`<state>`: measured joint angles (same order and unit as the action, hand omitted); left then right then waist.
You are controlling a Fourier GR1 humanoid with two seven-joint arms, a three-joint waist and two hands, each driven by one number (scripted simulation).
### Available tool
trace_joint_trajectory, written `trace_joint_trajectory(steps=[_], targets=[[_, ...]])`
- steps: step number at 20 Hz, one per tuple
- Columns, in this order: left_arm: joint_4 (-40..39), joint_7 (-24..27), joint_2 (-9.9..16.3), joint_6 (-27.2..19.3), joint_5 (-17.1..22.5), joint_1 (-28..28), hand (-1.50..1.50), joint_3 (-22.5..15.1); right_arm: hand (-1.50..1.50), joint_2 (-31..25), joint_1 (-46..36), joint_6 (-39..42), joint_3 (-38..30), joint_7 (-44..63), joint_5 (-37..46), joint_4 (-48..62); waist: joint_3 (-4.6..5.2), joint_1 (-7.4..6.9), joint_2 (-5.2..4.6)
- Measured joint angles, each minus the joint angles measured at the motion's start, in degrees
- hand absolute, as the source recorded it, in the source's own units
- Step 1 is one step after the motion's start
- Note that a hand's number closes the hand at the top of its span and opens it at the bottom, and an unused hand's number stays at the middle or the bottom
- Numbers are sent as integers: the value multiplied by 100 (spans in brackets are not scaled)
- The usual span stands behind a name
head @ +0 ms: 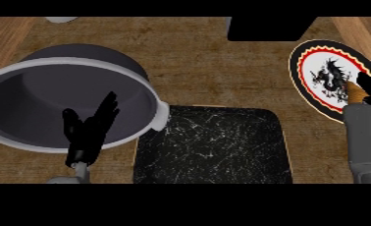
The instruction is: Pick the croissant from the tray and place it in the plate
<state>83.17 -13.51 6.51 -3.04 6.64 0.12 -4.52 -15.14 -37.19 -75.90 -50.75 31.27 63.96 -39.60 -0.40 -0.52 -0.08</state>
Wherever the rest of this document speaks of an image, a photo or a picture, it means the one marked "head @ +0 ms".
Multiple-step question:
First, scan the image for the black appliance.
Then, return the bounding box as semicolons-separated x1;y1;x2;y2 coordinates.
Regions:
226;16;321;42

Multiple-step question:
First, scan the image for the dragon print plate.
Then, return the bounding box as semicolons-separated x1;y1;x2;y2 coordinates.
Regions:
287;38;371;125

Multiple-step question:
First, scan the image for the black speckled tray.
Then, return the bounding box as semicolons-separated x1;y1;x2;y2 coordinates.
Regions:
132;104;294;185

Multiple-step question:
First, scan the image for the large grey pot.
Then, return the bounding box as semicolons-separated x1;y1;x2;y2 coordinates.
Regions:
0;43;172;154

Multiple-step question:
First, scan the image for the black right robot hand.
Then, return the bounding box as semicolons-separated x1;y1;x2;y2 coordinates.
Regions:
354;71;371;105

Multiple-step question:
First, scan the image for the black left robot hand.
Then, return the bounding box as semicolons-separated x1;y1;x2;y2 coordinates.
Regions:
60;90;122;169

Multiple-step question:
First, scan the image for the pale grey round object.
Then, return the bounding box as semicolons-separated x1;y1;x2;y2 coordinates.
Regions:
44;16;79;25

